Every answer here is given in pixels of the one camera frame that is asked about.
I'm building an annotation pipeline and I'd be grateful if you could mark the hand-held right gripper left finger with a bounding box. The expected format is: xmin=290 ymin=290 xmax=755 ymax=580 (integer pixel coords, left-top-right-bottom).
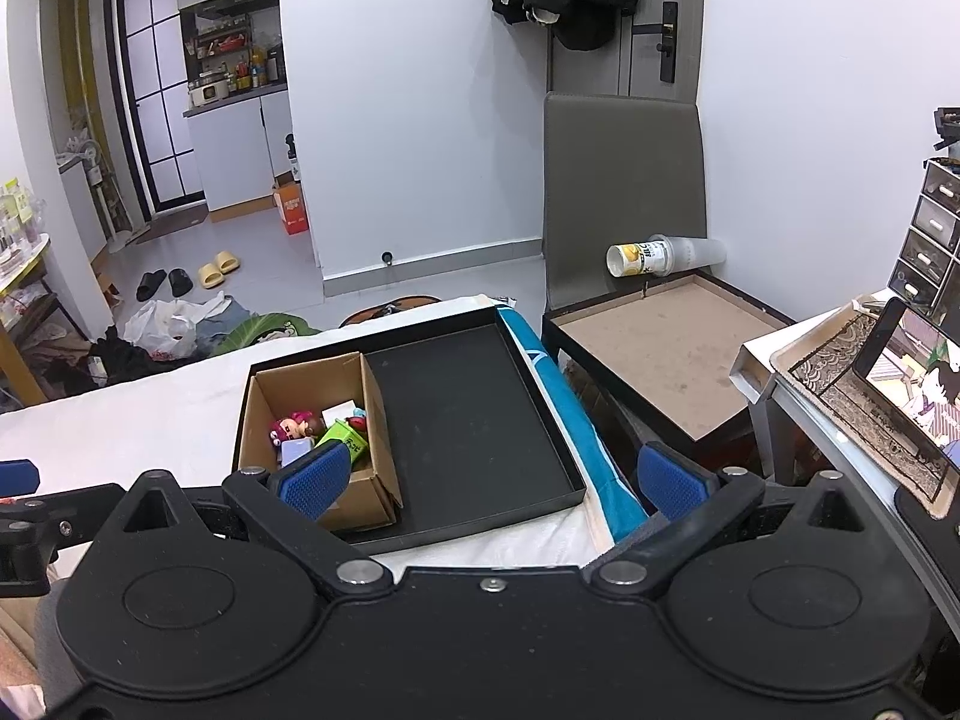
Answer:
xmin=114 ymin=441 xmax=394 ymax=601

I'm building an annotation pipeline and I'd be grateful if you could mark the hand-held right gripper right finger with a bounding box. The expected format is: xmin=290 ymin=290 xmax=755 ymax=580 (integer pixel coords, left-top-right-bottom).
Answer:
xmin=590 ymin=441 xmax=863 ymax=601

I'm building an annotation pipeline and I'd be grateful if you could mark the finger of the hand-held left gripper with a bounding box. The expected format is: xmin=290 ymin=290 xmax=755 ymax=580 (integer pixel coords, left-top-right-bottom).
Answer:
xmin=0 ymin=483 xmax=128 ymax=601
xmin=0 ymin=459 xmax=40 ymax=494

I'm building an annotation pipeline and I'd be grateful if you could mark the green hexagonal box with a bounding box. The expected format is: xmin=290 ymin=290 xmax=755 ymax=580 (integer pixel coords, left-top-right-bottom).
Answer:
xmin=315 ymin=420 xmax=370 ymax=462

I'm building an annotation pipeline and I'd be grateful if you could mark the pink hooded figurine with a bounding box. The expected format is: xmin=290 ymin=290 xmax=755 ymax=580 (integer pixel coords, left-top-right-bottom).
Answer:
xmin=270 ymin=410 xmax=317 ymax=442

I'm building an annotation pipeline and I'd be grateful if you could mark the brown cardboard box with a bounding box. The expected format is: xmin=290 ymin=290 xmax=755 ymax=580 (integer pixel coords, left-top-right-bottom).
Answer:
xmin=232 ymin=351 xmax=404 ymax=533

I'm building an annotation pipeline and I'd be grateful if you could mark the black shallow tray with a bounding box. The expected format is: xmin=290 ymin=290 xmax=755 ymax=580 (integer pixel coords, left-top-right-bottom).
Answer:
xmin=232 ymin=304 xmax=587 ymax=552

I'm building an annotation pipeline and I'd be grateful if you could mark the blue white cloth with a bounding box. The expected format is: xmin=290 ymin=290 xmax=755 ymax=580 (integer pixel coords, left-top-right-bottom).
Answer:
xmin=495 ymin=300 xmax=650 ymax=545

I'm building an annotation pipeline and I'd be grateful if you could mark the green cartoon mat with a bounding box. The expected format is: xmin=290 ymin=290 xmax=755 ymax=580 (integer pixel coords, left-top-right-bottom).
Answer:
xmin=214 ymin=313 xmax=323 ymax=357

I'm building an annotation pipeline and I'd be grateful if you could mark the white flat box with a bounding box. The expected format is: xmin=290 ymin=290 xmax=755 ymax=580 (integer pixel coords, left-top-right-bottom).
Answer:
xmin=731 ymin=302 xmax=863 ymax=406

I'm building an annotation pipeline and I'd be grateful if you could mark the dark clothes pile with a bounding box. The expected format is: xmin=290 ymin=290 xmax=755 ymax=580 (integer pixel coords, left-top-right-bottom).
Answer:
xmin=90 ymin=326 xmax=162 ymax=391

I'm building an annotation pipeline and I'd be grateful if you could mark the light blue cloth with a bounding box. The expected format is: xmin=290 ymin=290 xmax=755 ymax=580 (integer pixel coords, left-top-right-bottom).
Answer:
xmin=195 ymin=296 xmax=252 ymax=342

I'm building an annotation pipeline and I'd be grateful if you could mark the brown round mat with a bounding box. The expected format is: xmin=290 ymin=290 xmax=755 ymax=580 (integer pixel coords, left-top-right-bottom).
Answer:
xmin=339 ymin=294 xmax=440 ymax=329

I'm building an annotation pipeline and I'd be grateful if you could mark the patterned tray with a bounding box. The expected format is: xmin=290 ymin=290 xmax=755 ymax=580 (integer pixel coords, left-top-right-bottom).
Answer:
xmin=771 ymin=307 xmax=960 ymax=518

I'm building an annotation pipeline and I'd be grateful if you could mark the white plastic bag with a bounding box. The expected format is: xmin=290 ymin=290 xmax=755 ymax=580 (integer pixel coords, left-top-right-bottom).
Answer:
xmin=124 ymin=298 xmax=200 ymax=359

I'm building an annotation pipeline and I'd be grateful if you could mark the yellow legged side table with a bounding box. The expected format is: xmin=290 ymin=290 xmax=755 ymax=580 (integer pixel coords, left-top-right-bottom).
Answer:
xmin=0 ymin=232 xmax=87 ymax=410

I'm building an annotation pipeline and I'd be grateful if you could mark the yellow print paper cup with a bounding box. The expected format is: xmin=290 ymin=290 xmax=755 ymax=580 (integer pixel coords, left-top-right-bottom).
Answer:
xmin=606 ymin=238 xmax=672 ymax=278

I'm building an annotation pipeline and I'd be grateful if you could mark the translucent plastic cup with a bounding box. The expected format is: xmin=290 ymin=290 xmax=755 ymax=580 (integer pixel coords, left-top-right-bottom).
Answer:
xmin=664 ymin=235 xmax=728 ymax=271

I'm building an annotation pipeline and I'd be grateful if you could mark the tablet with bright screen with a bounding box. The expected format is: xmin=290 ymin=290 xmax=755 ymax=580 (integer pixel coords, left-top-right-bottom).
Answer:
xmin=851 ymin=297 xmax=960 ymax=473

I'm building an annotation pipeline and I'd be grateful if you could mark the black desk mat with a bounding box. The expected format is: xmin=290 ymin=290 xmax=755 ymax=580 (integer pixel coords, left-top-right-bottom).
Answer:
xmin=895 ymin=481 xmax=960 ymax=593

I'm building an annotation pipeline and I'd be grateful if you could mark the orange cardboard box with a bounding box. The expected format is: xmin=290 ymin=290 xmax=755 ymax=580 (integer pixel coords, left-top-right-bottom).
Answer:
xmin=272 ymin=180 xmax=310 ymax=235

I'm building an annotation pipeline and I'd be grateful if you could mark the white kitchen cabinet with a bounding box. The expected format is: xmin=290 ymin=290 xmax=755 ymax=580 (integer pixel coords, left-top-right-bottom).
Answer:
xmin=184 ymin=86 xmax=293 ymax=215

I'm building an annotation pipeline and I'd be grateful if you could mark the white standing fan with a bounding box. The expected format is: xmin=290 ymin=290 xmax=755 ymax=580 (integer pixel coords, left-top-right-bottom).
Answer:
xmin=64 ymin=136 xmax=132 ymax=252

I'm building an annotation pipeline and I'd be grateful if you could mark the small drawer organizer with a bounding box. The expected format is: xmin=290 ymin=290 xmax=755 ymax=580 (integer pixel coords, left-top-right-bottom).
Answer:
xmin=887 ymin=157 xmax=960 ymax=316

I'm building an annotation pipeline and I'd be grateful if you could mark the black framed glass door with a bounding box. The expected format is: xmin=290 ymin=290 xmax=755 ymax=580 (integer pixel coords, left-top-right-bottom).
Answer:
xmin=105 ymin=0 xmax=209 ymax=215

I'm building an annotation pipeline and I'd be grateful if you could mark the grey door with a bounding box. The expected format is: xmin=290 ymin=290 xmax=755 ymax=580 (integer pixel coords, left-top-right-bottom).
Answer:
xmin=547 ymin=0 xmax=706 ymax=102

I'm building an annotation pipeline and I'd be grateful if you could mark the black door lock handle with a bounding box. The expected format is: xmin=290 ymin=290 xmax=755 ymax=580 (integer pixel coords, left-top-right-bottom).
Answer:
xmin=632 ymin=1 xmax=680 ymax=83

